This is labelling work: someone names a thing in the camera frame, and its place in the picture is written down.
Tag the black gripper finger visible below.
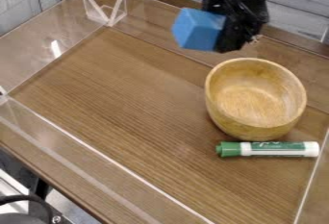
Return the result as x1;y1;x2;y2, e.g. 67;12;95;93
214;16;262;53
202;0;225;14

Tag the blue foam block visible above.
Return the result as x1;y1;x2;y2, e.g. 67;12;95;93
171;8;226;51

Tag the brown wooden bowl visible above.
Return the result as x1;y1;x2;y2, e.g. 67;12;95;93
205;58;307;141

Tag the green Expo marker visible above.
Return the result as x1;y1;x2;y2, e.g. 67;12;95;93
214;141;320;158

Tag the clear acrylic tray wall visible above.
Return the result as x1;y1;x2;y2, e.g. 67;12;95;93
0;0;329;224

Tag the black metal bracket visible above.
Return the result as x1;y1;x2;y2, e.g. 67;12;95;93
40;208;75;224

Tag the black cable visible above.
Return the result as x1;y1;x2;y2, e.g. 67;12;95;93
0;193;55;224

